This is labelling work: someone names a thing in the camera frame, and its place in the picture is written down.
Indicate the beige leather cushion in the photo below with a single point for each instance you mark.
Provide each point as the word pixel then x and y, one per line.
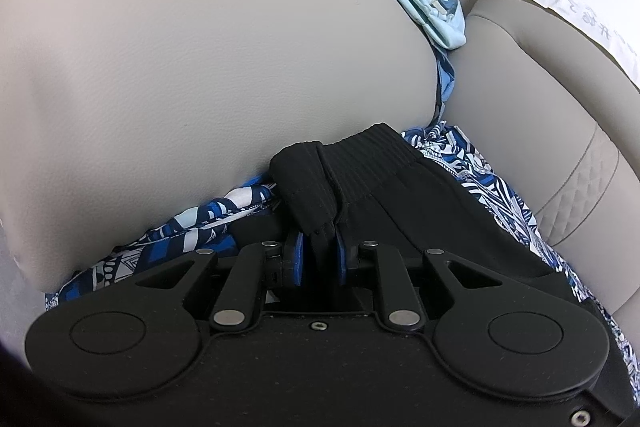
pixel 200 72

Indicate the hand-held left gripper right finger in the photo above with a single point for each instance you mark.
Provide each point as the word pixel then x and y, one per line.
pixel 343 259

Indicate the black pants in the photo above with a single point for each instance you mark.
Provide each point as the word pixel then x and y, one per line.
pixel 430 207

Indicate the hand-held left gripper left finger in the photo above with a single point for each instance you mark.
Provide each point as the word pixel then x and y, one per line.
pixel 297 258

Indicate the blue white patterned bed sheet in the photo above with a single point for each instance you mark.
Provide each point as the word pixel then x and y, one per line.
pixel 500 194

